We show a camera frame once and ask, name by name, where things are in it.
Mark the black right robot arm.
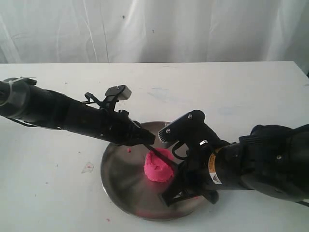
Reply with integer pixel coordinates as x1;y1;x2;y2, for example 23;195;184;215
158;122;309;205

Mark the pink dough lump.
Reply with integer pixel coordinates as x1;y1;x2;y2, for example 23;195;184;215
143;150;174;183

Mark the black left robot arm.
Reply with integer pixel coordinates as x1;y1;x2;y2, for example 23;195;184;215
0;77;155;146

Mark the white backdrop curtain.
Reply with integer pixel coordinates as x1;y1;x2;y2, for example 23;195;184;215
0;0;309;66

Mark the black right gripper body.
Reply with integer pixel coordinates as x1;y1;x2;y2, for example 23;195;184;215
178;120;244;194

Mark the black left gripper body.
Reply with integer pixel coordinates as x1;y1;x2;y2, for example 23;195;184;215
82;107;132;143

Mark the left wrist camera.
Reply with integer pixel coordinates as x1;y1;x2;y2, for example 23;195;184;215
105;85;132;101

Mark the clear tape piece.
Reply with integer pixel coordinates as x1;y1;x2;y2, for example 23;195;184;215
81;162;95;174

